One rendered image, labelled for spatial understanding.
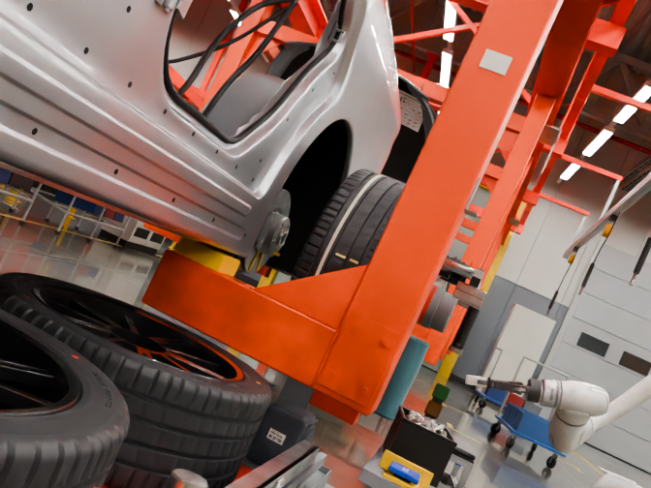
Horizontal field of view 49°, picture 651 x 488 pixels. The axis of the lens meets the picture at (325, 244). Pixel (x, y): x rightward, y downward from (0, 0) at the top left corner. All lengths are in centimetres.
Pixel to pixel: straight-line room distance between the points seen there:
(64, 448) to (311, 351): 106
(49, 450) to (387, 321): 112
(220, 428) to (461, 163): 88
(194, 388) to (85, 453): 53
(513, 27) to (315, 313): 89
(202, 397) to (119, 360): 17
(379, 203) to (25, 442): 153
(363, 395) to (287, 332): 25
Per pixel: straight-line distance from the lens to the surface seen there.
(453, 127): 186
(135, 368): 135
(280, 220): 243
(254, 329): 186
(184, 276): 193
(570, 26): 515
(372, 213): 212
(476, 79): 190
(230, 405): 145
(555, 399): 241
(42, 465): 83
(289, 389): 237
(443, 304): 229
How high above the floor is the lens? 78
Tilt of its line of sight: 3 degrees up
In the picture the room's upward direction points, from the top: 25 degrees clockwise
